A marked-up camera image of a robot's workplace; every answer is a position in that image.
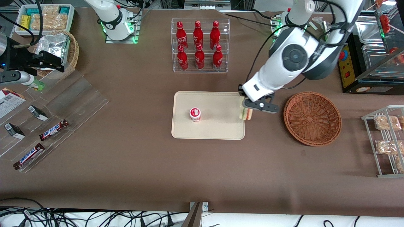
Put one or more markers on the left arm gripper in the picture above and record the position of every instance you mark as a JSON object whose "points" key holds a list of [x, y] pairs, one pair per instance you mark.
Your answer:
{"points": [[240, 87]]}

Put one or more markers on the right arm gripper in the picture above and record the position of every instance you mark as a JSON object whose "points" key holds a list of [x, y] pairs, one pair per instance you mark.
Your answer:
{"points": [[19, 59]]}

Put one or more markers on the triangular sandwich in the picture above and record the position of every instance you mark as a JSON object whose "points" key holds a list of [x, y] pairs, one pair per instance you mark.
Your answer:
{"points": [[246, 114]]}

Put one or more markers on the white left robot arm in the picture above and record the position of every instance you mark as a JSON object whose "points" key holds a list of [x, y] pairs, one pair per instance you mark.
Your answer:
{"points": [[293, 56]]}

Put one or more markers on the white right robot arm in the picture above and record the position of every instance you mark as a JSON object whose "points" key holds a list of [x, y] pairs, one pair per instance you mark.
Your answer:
{"points": [[112, 19]]}

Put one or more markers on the pale wicker basket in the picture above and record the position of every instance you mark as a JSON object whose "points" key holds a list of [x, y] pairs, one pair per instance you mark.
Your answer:
{"points": [[74, 52]]}

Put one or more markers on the beige plastic tray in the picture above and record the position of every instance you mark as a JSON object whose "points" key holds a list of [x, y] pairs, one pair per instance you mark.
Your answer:
{"points": [[221, 119]]}

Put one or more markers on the brown wicker basket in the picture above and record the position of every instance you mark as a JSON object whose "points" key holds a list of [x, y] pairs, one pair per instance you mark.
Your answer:
{"points": [[311, 119]]}

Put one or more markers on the steel warmer tray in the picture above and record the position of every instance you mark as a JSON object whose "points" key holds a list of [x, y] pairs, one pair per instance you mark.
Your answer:
{"points": [[374, 53], [369, 30]]}

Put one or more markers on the silver foil bag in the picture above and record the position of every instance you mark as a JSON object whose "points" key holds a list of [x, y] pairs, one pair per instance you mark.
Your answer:
{"points": [[52, 44]]}

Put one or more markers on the green small package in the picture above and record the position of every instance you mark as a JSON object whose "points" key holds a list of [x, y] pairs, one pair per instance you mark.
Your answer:
{"points": [[38, 85]]}

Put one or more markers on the red cola bottle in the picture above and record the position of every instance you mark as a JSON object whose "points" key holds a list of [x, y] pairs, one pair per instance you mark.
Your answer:
{"points": [[217, 60], [181, 36], [199, 59], [198, 34], [215, 35], [182, 60]]}

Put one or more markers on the clear bag of crackers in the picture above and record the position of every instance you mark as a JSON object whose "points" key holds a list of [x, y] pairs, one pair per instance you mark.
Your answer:
{"points": [[38, 22], [56, 21]]}

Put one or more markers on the clear acrylic bottle rack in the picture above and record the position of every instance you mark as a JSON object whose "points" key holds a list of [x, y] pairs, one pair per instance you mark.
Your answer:
{"points": [[205, 71]]}

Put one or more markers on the yellow snack box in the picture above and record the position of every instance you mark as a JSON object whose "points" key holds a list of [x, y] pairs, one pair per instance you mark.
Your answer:
{"points": [[25, 22]]}

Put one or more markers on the white plastic snack bin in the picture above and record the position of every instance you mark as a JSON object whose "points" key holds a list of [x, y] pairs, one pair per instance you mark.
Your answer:
{"points": [[71, 19]]}

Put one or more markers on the clear acrylic display stand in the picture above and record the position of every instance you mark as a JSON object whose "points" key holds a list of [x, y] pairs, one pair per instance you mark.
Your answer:
{"points": [[79, 101]]}

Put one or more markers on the red white yogurt cup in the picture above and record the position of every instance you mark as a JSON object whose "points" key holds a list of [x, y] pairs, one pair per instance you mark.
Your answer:
{"points": [[195, 114]]}

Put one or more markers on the teal snack box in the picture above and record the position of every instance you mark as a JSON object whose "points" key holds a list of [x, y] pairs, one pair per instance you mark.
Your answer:
{"points": [[32, 12], [64, 10]]}

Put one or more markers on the small black white box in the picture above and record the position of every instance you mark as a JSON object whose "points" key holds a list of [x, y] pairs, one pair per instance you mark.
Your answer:
{"points": [[14, 130], [38, 113]]}

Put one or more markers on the red white printed box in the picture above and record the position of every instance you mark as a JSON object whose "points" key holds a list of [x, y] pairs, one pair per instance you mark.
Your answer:
{"points": [[9, 102]]}

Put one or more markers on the brown snickers bar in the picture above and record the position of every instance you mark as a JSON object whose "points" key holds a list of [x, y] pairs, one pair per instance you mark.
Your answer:
{"points": [[53, 130], [29, 156]]}

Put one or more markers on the red emergency stop button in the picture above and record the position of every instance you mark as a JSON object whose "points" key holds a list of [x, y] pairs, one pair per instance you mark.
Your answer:
{"points": [[342, 55]]}

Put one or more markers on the black food warmer case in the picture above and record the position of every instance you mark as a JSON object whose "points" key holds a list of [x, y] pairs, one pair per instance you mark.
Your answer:
{"points": [[372, 85]]}

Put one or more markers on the clear packed granola snack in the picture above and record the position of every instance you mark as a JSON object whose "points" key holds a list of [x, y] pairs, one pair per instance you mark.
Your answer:
{"points": [[387, 123], [386, 147], [400, 164]]}

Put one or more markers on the red skewered food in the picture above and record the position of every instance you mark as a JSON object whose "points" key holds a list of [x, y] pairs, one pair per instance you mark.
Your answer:
{"points": [[385, 23]]}

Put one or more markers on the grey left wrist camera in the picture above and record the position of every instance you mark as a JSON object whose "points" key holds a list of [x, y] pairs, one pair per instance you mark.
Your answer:
{"points": [[266, 107]]}

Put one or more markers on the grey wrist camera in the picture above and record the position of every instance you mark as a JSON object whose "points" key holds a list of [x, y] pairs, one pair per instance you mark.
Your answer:
{"points": [[15, 77], [266, 107]]}

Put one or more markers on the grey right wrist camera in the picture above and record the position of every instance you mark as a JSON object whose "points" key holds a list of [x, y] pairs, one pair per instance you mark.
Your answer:
{"points": [[15, 77]]}

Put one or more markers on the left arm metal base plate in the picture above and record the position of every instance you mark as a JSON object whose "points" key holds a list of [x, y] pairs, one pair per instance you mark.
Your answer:
{"points": [[274, 26]]}

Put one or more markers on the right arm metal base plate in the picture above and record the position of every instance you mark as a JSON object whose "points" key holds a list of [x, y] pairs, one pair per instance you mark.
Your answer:
{"points": [[134, 34]]}

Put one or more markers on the metal table bracket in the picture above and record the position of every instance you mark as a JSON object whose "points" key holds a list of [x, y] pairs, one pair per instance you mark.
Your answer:
{"points": [[197, 217]]}

